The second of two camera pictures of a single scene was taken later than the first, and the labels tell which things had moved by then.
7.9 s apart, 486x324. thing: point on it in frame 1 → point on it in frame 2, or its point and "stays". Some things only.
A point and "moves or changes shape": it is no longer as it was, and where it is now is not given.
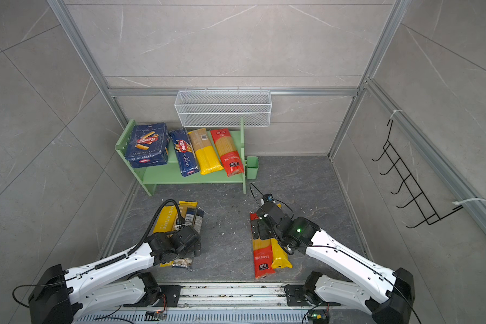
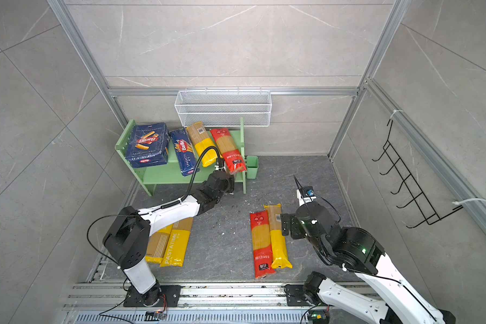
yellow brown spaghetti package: x=208 y=159 moves or changes shape
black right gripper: x=262 y=233 → x=294 y=231
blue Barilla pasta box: x=148 y=145 stays
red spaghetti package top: x=230 y=158 stays
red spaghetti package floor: x=263 y=263 stays
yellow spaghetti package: x=279 y=257 stays
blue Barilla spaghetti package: x=185 y=152 stays
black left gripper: x=195 y=251 → x=230 y=183
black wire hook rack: x=430 y=217 stays
